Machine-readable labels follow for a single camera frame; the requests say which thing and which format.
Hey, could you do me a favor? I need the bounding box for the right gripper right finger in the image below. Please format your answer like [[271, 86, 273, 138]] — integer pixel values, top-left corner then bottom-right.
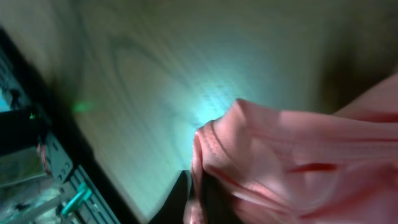
[[201, 173, 243, 224]]

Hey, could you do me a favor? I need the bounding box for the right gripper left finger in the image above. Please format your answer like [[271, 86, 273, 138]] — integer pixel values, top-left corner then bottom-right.
[[149, 170, 193, 224]]

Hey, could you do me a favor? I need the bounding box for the pink t-shirt with brown print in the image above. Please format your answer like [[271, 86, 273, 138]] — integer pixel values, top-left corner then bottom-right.
[[184, 75, 397, 223]]

